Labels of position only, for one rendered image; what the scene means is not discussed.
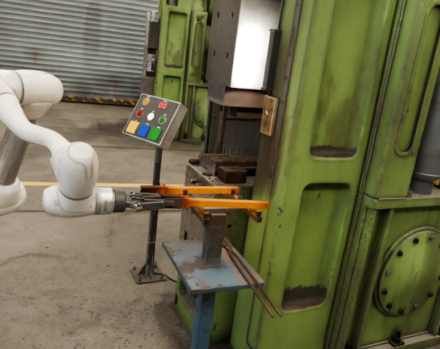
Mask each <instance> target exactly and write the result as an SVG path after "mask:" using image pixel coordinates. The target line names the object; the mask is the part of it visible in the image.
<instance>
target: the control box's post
mask: <svg viewBox="0 0 440 349"><path fill-rule="evenodd" d="M162 153H163V149H160V148H158V147H156V148H155V157H154V176H153V184H152V185H153V186H159V181H160V173H161V161H162ZM156 213H157V210H150V217H149V233H148V241H149V242H154V236H155V228H156ZM153 252H154V243H152V244H148V243H147V257H146V263H147V269H146V275H147V274H148V266H149V265H151V271H152V260H153Z"/></svg>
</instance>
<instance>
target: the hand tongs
mask: <svg viewBox="0 0 440 349"><path fill-rule="evenodd" d="M222 247H223V248H225V250H226V251H228V252H229V254H230V257H231V259H232V261H233V262H234V263H235V265H236V266H237V268H238V270H239V271H240V272H241V274H242V276H243V277H244V278H245V279H246V281H247V283H248V284H249V285H250V287H251V289H252V290H253V291H254V293H255V294H256V296H257V297H258V299H259V300H260V302H261V303H262V305H263V306H264V307H265V309H266V311H267V312H268V313H269V315H270V316H271V318H274V317H275V316H274V314H273V313H272V312H271V310H270V309H269V307H268V306H267V304H266V303H265V302H264V300H263V298H262V297H261V296H260V295H259V293H258V291H257V290H256V289H255V287H254V286H253V284H252V283H251V282H250V280H249V279H248V277H247V276H246V274H245V273H244V271H243V270H242V269H241V267H240V266H239V264H238V263H237V261H236V260H235V259H234V257H233V255H232V253H233V254H234V255H235V256H236V257H237V258H238V260H239V261H240V263H241V264H242V265H243V266H244V268H245V269H246V271H247V272H248V273H249V275H250V277H251V278H252V279H253V280H254V282H255V283H256V285H257V286H258V288H259V289H260V290H261V291H262V293H263V295H264V296H265V297H266V299H267V300H268V302H269V303H270V304H271V305H272V307H273V309H274V310H275V311H276V312H277V314H278V315H279V317H282V313H281V312H280V311H279V310H278V308H277V307H276V305H275V304H274V302H273V301H272V300H271V298H270V297H269V296H268V294H267V293H266V292H265V290H264V289H263V287H262V286H261V285H260V284H259V282H258V281H257V279H256V278H255V277H254V276H253V274H252V273H251V271H250V270H249V268H248V267H247V266H246V264H245V263H244V262H243V260H242V259H241V258H240V257H239V255H238V254H237V253H236V252H234V251H233V250H232V245H231V243H230V242H229V240H228V239H227V238H223V245H222Z"/></svg>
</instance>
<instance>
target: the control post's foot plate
mask: <svg viewBox="0 0 440 349"><path fill-rule="evenodd" d="M146 269H147V263H145V264H144V265H143V266H142V267H135V266H134V267H133V268H130V269H129V270H130V273H131V274H132V277H133V278H134V280H135V281H136V283H137V284H146V283H159V282H163V281H167V279H166V277H165V276H164V275H163V274H162V271H161V270H160V268H159V267H158V265H157V264H156V261H155V264H154V272H156V273H161V275H160V274H154V273H153V271H151V265H149V266H148V274H147V275H146Z"/></svg>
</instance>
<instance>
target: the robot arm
mask: <svg viewBox="0 0 440 349"><path fill-rule="evenodd" d="M63 92H64V90H63V86H62V83H61V82H60V80H59V79H57V78H56V77H55V76H54V75H52V74H49V73H47V72H43V71H34V70H16V71H9V70H1V69H0V121H1V122H2V123H3V124H4V125H5V126H6V130H5V133H4V135H3V140H2V142H1V146H0V216H3V215H7V214H9V213H12V212H14V211H16V210H18V209H19V208H21V207H22V206H23V205H24V203H25V201H26V189H25V187H24V185H23V184H22V183H21V182H20V180H19V179H18V177H17V175H18V173H19V169H20V167H21V164H22V161H23V159H24V156H25V153H26V150H27V148H28V144H29V142H31V143H36V144H39V145H43V146H46V147H47V148H48V149H49V150H50V151H51V154H52V157H51V165H52V167H53V170H54V173H55V176H56V179H57V181H59V184H58V185H54V186H51V187H49V188H47V189H45V190H44V194H43V199H42V204H43V207H44V211H45V212H46V213H47V214H49V215H53V216H57V217H86V216H89V215H110V214H112V211H113V213H123V212H125V209H126V208H136V211H137V212H140V211H149V210H158V209H164V207H183V200H184V199H183V198H163V199H160V198H161V194H160V195H159V194H156V193H137V192H134V191H131V192H130V194H127V195H126V192H125V191H124V190H112V188H103V187H95V185H96V181H97V178H98V168H99V163H98V156H97V154H96V152H95V150H94V149H93V148H92V147H91V146H90V145H89V144H88V143H84V142H74V143H69V142H68V141H67V140H66V139H65V138H64V137H63V136H61V135H60V134H58V133H57V132H55V131H53V130H51V129H47V128H44V127H40V126H37V125H36V123H37V119H38V118H41V117H42V116H43V115H44V114H45V113H46V112H47V111H48V110H49V109H50V108H51V106H52V105H56V104H57V103H58V102H59V101H60V100H61V99H62V96H63Z"/></svg>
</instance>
